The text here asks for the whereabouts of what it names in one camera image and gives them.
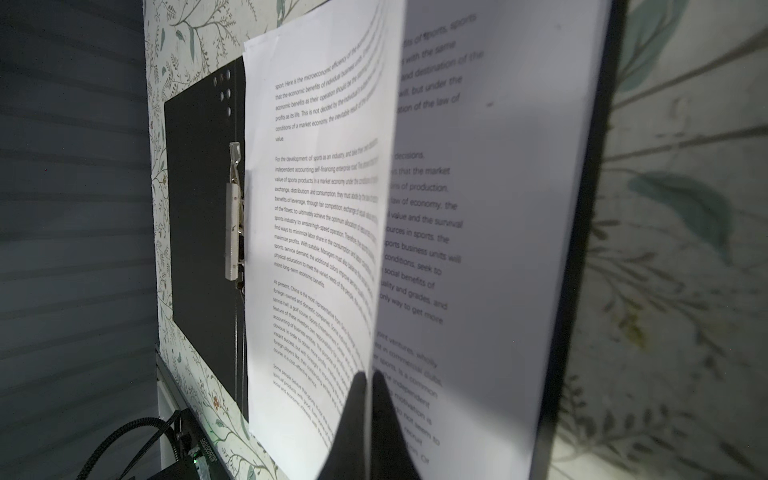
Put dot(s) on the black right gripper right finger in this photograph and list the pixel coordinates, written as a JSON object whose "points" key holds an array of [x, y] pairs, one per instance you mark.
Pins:
{"points": [[390, 458]]}

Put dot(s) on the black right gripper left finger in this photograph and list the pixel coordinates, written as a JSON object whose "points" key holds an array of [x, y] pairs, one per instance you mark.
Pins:
{"points": [[346, 458]]}

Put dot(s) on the printed paper sheet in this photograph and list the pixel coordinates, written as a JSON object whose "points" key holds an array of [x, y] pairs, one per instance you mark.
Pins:
{"points": [[320, 113], [495, 100]]}

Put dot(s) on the black white file folder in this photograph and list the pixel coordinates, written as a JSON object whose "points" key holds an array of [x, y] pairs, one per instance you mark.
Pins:
{"points": [[205, 135]]}

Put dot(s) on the printed paper sheet back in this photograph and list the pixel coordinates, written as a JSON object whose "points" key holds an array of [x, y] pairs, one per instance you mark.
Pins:
{"points": [[495, 100]]}

